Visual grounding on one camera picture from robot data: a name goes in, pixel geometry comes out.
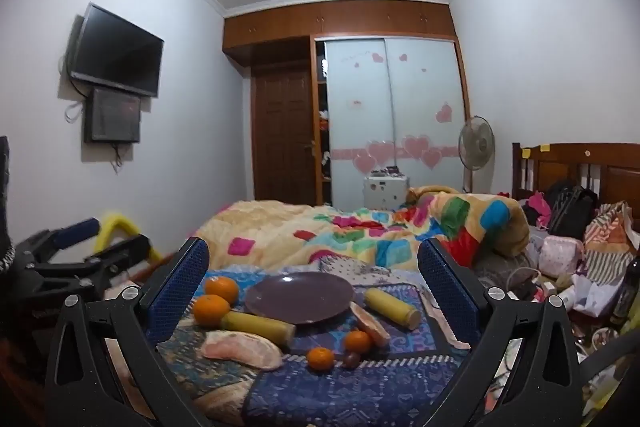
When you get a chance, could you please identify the black backpack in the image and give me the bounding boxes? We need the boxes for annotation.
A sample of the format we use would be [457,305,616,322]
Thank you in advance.
[545,179,598,242]

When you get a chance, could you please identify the small mandarin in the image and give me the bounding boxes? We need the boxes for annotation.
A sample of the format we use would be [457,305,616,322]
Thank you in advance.
[345,330,373,354]
[306,347,335,371]

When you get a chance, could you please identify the brown wooden door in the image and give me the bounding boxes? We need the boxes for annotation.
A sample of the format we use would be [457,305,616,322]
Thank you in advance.
[251,64,317,202]

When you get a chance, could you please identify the dark bottle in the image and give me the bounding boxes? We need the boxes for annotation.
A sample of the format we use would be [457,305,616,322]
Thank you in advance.
[612,257,640,320]

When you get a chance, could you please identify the small grey wall monitor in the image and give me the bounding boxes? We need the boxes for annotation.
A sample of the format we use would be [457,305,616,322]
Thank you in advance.
[83,87,142,144]

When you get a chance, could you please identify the black wall television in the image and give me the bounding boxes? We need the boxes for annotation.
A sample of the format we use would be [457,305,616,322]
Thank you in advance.
[66,2,165,98]

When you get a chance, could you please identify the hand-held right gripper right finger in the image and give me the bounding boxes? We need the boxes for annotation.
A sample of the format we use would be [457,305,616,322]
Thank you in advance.
[417,237,586,427]

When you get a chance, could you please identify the pink pomelo segment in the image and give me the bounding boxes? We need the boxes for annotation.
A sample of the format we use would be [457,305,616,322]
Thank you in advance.
[200,330,284,372]
[349,301,391,348]

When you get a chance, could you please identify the pink bag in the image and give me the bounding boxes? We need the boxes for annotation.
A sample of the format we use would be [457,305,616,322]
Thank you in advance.
[539,234,585,278]

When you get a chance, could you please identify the pink clothes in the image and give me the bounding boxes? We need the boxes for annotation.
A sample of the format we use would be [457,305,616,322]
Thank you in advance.
[525,191,551,225]

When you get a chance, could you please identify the wooden wardrobe with sliding doors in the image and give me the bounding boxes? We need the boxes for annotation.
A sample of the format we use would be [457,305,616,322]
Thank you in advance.
[223,0,473,212]

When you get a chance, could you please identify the wooden headboard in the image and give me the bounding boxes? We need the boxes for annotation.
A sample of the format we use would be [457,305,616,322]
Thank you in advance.
[511,142,640,228]

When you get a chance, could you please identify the white bottle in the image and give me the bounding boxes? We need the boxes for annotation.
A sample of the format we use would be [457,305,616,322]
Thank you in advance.
[552,287,583,308]

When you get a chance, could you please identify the yellow corn cob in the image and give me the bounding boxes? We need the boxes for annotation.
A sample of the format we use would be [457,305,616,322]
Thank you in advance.
[221,311,297,350]
[364,288,422,331]

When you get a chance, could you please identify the grey plush cloth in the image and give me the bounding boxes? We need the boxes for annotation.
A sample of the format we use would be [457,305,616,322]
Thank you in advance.
[472,252,538,298]

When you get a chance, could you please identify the white box appliance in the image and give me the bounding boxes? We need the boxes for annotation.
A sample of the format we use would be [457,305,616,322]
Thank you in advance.
[363,174,411,211]

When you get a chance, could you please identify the large orange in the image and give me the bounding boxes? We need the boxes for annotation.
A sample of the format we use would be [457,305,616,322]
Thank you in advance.
[193,294,231,328]
[204,275,240,305]

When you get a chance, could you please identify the patterned bowl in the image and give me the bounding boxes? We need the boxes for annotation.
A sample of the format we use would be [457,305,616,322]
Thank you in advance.
[590,328,621,350]

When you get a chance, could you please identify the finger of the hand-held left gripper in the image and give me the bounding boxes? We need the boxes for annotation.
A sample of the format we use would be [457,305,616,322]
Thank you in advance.
[27,234,152,303]
[17,218,101,260]

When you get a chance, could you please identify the standing fan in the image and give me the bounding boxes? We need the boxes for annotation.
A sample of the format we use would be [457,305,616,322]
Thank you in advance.
[458,114,496,194]

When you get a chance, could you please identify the purple plate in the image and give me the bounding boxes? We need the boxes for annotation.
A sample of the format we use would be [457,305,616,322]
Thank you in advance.
[245,272,354,324]

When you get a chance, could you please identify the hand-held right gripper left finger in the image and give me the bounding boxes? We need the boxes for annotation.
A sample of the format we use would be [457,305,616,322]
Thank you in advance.
[44,237,236,427]

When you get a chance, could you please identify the yellow foam tube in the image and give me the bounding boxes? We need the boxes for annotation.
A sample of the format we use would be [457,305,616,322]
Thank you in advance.
[97,212,163,264]

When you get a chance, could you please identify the colourful patchwork blanket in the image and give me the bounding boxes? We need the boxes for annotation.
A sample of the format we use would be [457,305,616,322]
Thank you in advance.
[192,186,530,270]

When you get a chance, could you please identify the blue patterned quilt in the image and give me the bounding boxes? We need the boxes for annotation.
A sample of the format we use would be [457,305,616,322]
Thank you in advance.
[105,257,481,427]

